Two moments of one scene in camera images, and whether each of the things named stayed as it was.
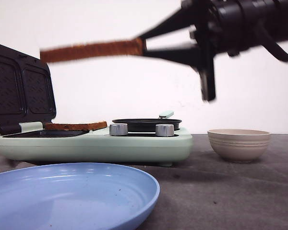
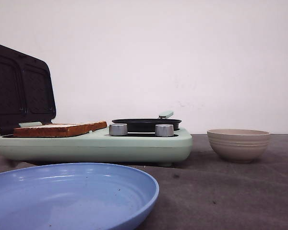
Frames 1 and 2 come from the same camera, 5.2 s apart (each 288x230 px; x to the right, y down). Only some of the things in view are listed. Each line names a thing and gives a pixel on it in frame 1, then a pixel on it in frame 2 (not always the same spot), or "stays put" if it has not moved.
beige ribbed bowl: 239,145 stays put
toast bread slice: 135,46 → 58,130
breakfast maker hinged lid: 22,89 stays put
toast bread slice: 68,126 stays put
